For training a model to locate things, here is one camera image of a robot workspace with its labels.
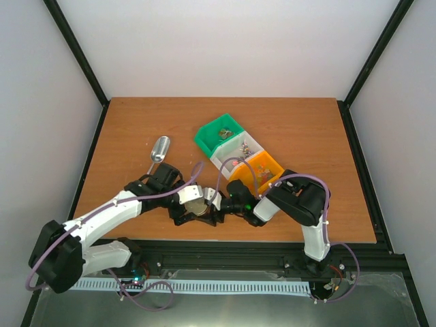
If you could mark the light blue slotted cable duct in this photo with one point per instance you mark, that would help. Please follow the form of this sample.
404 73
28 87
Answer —
211 287

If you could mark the orange plastic bin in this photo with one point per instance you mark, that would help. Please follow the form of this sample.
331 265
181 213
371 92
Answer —
266 170

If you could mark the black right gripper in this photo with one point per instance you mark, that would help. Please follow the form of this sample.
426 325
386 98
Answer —
221 210

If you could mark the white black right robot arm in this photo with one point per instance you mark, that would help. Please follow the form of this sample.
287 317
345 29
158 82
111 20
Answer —
302 197

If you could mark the silver metal scoop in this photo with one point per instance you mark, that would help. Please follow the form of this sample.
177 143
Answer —
159 151

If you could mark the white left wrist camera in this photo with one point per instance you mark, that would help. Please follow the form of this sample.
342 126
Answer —
189 193

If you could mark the black aluminium frame rail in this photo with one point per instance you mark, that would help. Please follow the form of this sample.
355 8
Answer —
380 288

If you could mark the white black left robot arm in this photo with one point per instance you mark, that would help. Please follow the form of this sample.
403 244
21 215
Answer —
65 252

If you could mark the green plastic bin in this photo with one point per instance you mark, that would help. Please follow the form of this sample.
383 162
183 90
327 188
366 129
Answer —
213 134

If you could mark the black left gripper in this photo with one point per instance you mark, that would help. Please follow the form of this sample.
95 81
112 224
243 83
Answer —
178 211

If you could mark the white translucent plastic bin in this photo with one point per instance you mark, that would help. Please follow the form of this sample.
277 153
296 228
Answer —
242 146

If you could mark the gold metal jar lid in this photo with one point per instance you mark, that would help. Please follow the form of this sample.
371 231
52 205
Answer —
197 207

